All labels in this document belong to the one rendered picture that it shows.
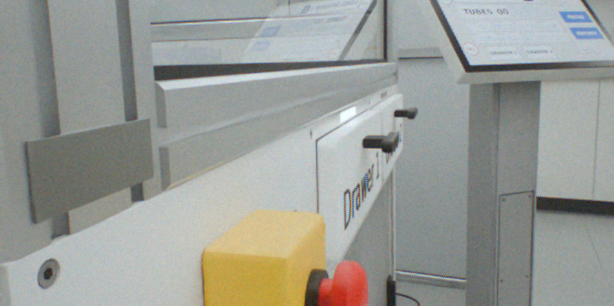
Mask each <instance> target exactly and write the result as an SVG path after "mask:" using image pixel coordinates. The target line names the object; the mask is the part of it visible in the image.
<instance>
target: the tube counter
mask: <svg viewBox="0 0 614 306"><path fill-rule="evenodd" d="M493 8H494V9H495V11H497V13H498V15H499V16H500V17H517V18H556V17H555V15H554V13H553V12H552V10H551V8H550V6H549V5H533V6H494V5H493Z"/></svg>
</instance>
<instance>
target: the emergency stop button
mask: <svg viewBox="0 0 614 306"><path fill-rule="evenodd" d="M368 304H369V289H368V288H367V281H366V274H365V271H364V269H363V268H362V267H361V266H360V265H359V264H358V263H357V262H356V261H352V260H343V261H341V262H339V263H338V265H337V267H336V270H335V274H334V278H333V280H329V279H323V281H322V283H321V287H320V290H319V299H318V306H368Z"/></svg>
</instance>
